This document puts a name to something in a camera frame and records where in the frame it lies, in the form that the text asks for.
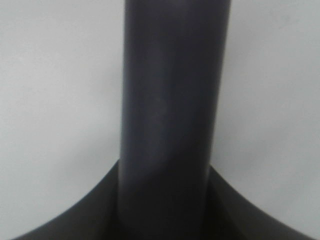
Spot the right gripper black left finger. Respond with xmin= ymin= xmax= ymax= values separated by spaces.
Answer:
xmin=16 ymin=163 xmax=118 ymax=240

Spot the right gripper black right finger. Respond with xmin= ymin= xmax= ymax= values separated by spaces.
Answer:
xmin=204 ymin=167 xmax=308 ymax=240

